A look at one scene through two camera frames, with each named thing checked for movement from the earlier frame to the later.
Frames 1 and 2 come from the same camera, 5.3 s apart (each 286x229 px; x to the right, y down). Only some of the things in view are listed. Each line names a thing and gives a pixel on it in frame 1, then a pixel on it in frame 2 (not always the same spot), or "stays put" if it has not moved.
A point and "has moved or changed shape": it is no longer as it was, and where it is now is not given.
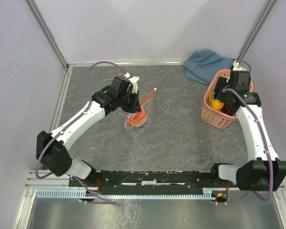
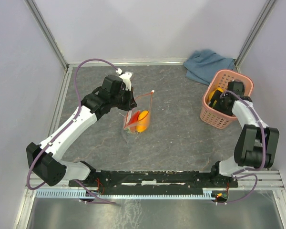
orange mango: x=216 y=104 has moved or changed shape
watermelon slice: x=138 y=119 → x=132 y=117
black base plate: x=152 y=179 stays put
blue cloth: x=203 y=64 stays put
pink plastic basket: x=214 y=117 stays put
